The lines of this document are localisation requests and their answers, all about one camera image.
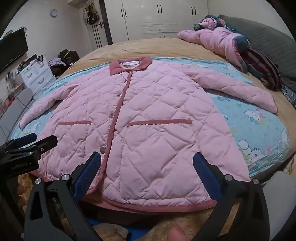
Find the pink quilted jacket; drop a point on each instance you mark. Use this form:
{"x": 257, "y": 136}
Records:
{"x": 150, "y": 115}

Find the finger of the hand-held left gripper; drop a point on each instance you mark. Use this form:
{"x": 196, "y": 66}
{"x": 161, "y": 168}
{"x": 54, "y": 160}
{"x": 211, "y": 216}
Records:
{"x": 45, "y": 142}
{"x": 25, "y": 139}

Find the bed with tan sheet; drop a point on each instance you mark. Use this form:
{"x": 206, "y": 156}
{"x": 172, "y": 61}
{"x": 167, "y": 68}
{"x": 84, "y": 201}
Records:
{"x": 173, "y": 48}

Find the grey chair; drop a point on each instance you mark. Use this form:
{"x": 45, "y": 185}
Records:
{"x": 13, "y": 111}

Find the dark striped cloth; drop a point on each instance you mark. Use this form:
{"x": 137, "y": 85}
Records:
{"x": 263, "y": 67}

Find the hanging bags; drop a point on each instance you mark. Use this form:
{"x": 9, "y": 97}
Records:
{"x": 91, "y": 14}

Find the purple clothes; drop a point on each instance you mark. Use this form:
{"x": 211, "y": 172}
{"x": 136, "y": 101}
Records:
{"x": 55, "y": 62}

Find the dark clothes pile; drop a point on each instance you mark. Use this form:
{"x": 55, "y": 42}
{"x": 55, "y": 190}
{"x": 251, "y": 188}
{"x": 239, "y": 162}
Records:
{"x": 57, "y": 69}

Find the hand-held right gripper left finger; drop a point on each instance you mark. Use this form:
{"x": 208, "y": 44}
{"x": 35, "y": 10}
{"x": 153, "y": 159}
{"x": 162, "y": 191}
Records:
{"x": 89, "y": 173}

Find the black flat panel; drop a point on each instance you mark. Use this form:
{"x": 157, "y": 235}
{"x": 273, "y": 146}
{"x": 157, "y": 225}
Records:
{"x": 32, "y": 60}

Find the dark floral pillow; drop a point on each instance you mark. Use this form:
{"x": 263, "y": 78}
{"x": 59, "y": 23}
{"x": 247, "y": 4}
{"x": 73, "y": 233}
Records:
{"x": 289, "y": 93}

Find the pink floral quilt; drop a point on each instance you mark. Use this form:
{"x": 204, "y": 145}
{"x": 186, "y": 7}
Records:
{"x": 217, "y": 39}

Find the black bag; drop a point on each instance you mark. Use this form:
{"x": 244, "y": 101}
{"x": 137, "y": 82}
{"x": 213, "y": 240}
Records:
{"x": 68, "y": 55}

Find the blue cartoon printed blanket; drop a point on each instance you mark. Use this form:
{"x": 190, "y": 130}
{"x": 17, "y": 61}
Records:
{"x": 254, "y": 129}

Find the person's right hand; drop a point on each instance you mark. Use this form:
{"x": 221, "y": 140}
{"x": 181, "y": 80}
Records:
{"x": 178, "y": 235}

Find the white wardrobe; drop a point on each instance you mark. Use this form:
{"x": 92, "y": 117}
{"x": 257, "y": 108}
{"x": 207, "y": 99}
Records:
{"x": 143, "y": 18}

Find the black television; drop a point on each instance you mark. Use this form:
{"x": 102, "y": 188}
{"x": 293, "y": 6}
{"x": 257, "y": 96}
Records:
{"x": 12, "y": 51}

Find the grey quilted headboard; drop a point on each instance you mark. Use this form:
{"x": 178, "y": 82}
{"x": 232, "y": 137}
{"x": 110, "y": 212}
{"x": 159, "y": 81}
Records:
{"x": 266, "y": 39}

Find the white drawer cabinet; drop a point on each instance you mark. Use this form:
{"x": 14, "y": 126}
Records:
{"x": 37, "y": 76}

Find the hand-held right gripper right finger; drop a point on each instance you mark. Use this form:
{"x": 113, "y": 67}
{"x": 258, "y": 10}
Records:
{"x": 205, "y": 173}

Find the round purple wall clock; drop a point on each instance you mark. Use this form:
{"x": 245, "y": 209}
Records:
{"x": 54, "y": 12}

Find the white door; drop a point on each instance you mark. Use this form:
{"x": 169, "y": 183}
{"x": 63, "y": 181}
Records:
{"x": 103, "y": 32}

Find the brown fuzzy blanket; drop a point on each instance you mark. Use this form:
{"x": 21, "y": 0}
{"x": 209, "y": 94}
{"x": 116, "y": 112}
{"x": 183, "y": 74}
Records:
{"x": 161, "y": 222}

